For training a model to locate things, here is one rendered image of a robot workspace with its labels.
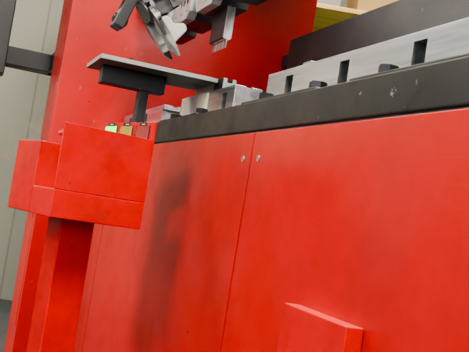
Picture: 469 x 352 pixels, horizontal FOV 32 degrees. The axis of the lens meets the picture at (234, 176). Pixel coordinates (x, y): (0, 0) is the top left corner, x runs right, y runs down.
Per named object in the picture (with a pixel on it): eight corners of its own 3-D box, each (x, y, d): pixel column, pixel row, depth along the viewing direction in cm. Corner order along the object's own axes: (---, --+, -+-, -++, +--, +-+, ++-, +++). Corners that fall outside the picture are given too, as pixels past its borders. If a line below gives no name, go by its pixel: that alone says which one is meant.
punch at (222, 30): (207, 52, 193) (213, 13, 194) (215, 54, 194) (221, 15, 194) (221, 46, 184) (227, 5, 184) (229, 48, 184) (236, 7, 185)
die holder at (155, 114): (119, 144, 262) (124, 115, 262) (137, 148, 264) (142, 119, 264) (159, 139, 215) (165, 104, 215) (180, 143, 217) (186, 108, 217)
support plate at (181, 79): (86, 67, 187) (86, 63, 187) (193, 90, 196) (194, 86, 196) (100, 57, 170) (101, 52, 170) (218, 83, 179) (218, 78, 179)
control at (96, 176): (7, 207, 142) (24, 105, 143) (90, 218, 151) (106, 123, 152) (49, 216, 126) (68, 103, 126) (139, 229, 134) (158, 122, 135)
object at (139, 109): (84, 160, 180) (100, 66, 181) (147, 171, 185) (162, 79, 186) (87, 160, 177) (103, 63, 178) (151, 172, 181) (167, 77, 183)
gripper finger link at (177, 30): (198, 41, 181) (176, 7, 182) (176, 53, 180) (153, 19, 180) (196, 46, 184) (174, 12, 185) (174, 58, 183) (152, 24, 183)
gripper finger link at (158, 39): (188, 49, 190) (172, 13, 186) (167, 61, 188) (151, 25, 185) (183, 48, 193) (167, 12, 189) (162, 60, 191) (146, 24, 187)
